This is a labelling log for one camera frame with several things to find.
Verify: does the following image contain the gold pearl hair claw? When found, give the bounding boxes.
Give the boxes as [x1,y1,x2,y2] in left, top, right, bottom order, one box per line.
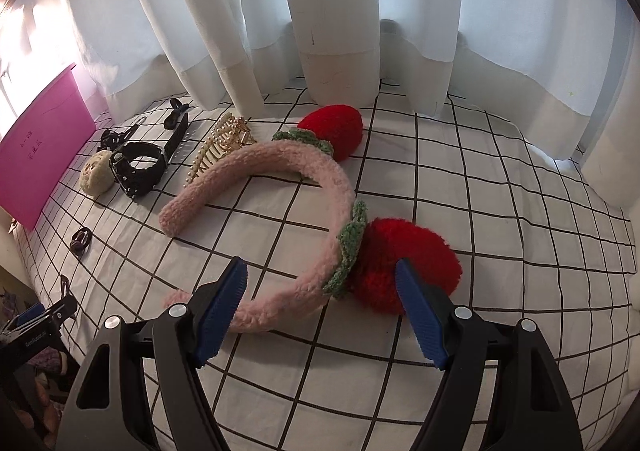
[182,113,258,189]

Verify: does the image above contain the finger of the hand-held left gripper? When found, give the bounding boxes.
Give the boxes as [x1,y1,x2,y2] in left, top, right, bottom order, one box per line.
[2,275,78,334]

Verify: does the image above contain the white curtain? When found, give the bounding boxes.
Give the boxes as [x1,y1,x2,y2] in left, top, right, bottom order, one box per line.
[0,0,640,192]

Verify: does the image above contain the black bow hair tie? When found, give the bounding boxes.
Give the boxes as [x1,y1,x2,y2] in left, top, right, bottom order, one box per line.
[162,98,192,129]

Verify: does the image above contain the white black checked bedsheet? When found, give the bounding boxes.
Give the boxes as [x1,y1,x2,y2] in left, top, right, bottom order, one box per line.
[10,76,640,451]

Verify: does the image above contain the pink plastic storage box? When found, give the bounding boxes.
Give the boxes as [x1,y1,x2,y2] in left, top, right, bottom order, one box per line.
[0,63,96,232]

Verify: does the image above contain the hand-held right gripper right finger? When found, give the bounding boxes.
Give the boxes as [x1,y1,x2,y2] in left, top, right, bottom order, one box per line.
[395,258,586,451]

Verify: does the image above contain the black sport watch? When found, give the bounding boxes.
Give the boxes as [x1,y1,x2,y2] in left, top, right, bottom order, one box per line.
[109,113,190,199]

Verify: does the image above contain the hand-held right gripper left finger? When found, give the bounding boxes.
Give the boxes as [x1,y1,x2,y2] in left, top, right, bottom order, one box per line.
[55,256,248,451]

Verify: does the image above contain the pink fuzzy strawberry headband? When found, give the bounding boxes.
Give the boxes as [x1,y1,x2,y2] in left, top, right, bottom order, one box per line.
[159,103,463,334]

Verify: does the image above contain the beige plush ball keychain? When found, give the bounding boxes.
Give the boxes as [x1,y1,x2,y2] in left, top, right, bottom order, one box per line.
[80,117,148,194]

